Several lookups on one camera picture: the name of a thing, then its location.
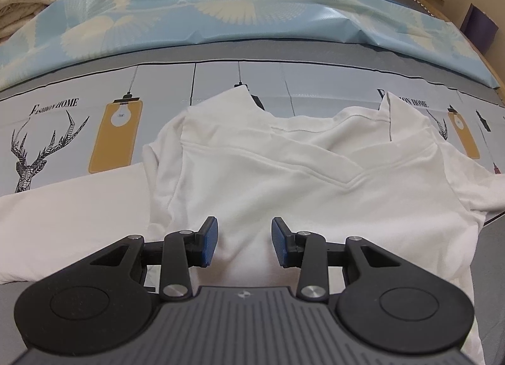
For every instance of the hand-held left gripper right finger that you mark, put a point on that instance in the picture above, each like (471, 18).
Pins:
(278, 242)

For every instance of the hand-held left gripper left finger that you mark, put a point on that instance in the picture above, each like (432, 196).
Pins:
(210, 240)

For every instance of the white shirt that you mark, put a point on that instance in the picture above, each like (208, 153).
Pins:
(276, 175)

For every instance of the grey printed bed sheet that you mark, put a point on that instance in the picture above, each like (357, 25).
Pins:
(59, 120)

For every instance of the light blue patterned quilt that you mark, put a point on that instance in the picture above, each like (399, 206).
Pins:
(197, 14)

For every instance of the wooden bed frame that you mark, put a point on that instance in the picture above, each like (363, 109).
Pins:
(495, 73)

